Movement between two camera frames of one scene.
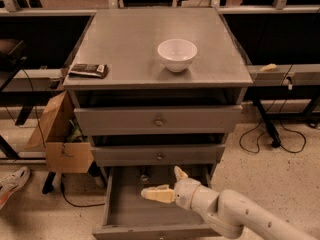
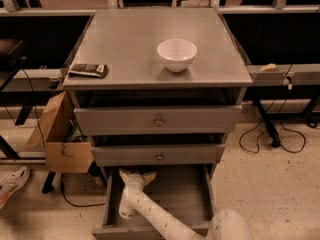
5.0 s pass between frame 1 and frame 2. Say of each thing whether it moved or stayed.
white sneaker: stayed
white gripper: moved
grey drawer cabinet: stayed
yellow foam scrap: stayed
